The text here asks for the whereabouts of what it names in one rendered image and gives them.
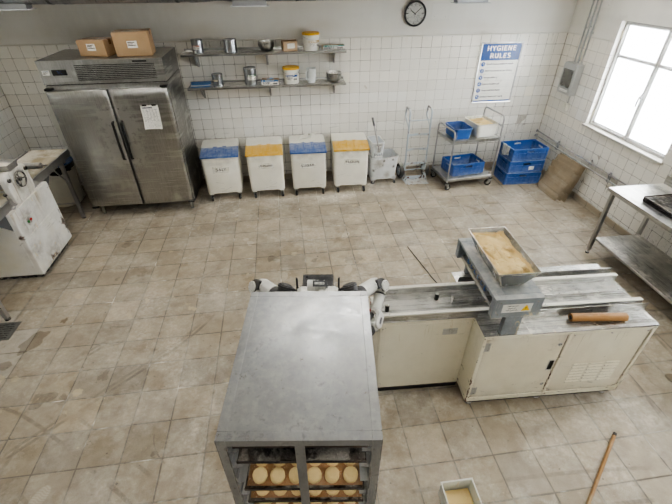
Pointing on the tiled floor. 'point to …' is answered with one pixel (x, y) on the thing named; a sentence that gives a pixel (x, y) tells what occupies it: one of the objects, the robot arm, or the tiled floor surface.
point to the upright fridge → (124, 126)
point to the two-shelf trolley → (475, 154)
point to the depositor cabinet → (551, 348)
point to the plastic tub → (459, 492)
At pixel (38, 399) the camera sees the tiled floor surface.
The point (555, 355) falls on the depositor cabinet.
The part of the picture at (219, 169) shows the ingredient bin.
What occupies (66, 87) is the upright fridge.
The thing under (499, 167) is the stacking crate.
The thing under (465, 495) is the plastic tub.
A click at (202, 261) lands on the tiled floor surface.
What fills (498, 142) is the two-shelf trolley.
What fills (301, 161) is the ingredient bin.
